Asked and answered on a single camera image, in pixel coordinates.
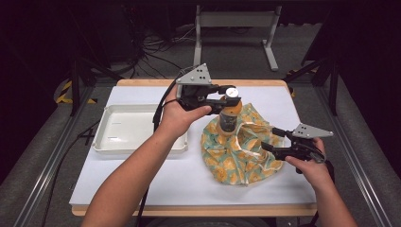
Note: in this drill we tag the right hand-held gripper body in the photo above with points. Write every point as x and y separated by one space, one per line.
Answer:
307 132

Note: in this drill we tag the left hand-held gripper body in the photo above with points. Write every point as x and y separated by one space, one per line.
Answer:
195 77

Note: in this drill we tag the orange juice bottle white cap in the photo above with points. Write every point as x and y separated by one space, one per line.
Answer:
229 119

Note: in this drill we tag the green orange patterned cloth bag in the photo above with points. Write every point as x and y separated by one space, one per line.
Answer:
236 157

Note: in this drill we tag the person's right hand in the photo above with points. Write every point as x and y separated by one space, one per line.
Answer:
310 171

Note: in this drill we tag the person's left hand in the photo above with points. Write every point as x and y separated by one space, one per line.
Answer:
179 118

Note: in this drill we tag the white metal stand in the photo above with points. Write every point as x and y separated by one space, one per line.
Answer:
236 19

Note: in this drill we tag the white plastic tray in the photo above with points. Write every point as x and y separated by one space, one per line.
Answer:
126 126

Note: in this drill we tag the white sheet table cover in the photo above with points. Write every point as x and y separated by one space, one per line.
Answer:
189 189

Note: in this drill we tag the yellow black hazard tape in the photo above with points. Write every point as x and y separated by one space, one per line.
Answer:
64 94

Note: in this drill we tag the black metal frame stand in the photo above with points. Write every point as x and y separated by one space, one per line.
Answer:
333 85
75 85

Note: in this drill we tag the aluminium floor rail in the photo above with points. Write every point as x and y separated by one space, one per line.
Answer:
356 170
53 157

